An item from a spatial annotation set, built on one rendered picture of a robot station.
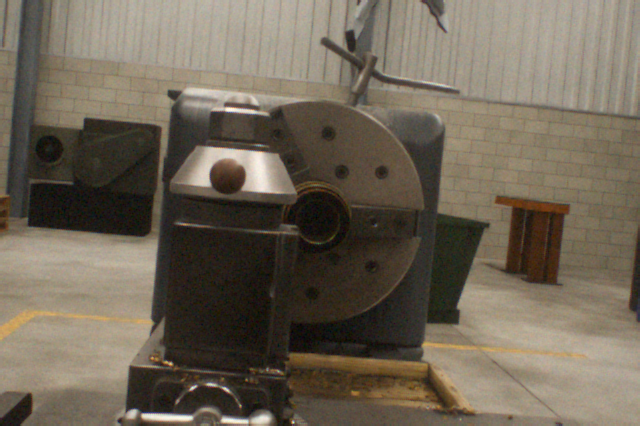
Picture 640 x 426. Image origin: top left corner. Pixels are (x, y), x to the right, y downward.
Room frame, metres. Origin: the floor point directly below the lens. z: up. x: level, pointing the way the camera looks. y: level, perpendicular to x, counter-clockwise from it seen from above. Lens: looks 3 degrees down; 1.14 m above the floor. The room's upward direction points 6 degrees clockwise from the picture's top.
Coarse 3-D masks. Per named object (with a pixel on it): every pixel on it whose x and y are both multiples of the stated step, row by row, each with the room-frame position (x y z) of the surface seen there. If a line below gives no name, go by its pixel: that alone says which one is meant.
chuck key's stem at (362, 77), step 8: (368, 56) 1.04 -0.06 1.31; (376, 56) 1.05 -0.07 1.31; (368, 64) 1.04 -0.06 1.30; (360, 72) 1.04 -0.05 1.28; (368, 72) 1.04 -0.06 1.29; (360, 80) 1.04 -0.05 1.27; (368, 80) 1.05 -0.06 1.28; (352, 88) 1.04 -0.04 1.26; (360, 88) 1.04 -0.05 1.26; (352, 96) 1.05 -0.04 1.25; (360, 96) 1.05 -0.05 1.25; (352, 104) 1.05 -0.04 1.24
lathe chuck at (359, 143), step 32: (320, 128) 1.00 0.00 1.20; (352, 128) 1.01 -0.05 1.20; (384, 128) 1.01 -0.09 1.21; (320, 160) 1.01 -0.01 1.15; (352, 160) 1.01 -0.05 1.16; (384, 160) 1.01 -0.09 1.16; (352, 192) 1.01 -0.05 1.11; (384, 192) 1.01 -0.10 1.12; (416, 192) 1.01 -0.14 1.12; (320, 256) 1.01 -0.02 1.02; (352, 256) 1.01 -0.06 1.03; (384, 256) 1.01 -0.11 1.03; (320, 288) 1.01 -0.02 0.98; (352, 288) 1.01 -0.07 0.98; (384, 288) 1.01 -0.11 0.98; (320, 320) 1.01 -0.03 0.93
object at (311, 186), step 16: (304, 192) 0.87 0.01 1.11; (320, 192) 0.86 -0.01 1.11; (336, 192) 0.89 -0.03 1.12; (288, 208) 0.87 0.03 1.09; (336, 208) 0.86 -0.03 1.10; (288, 224) 0.86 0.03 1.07; (336, 224) 0.92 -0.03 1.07; (304, 240) 0.86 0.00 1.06; (320, 240) 0.92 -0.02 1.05; (336, 240) 0.86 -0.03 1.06
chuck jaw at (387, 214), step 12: (360, 204) 1.00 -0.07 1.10; (360, 216) 0.93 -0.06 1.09; (372, 216) 0.95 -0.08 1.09; (384, 216) 0.96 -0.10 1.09; (396, 216) 0.97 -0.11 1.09; (408, 216) 0.97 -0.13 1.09; (360, 228) 0.93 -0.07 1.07; (372, 228) 0.95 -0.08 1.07; (384, 228) 0.97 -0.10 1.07; (396, 228) 0.97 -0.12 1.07; (408, 228) 0.97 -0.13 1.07
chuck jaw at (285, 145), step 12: (276, 120) 0.96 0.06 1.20; (276, 132) 0.96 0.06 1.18; (288, 132) 0.96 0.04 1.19; (276, 144) 0.96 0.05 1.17; (288, 144) 0.96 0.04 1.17; (288, 156) 0.94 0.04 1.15; (300, 156) 0.94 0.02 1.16; (288, 168) 0.94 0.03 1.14; (300, 168) 0.94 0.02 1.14; (300, 180) 0.92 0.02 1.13; (312, 180) 0.92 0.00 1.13
